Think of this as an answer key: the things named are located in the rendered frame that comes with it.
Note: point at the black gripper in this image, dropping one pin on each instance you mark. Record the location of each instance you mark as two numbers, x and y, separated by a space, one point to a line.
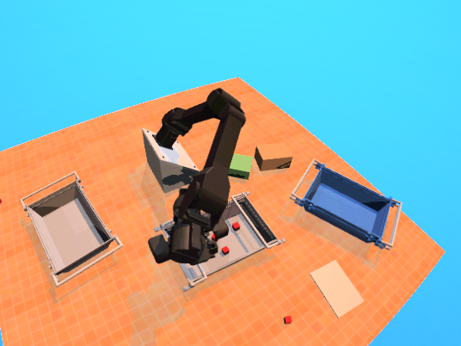
160 248

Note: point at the green box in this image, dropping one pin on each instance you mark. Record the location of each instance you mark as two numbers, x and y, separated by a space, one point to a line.
240 166

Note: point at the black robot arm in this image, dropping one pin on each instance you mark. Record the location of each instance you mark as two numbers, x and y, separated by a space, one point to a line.
210 188

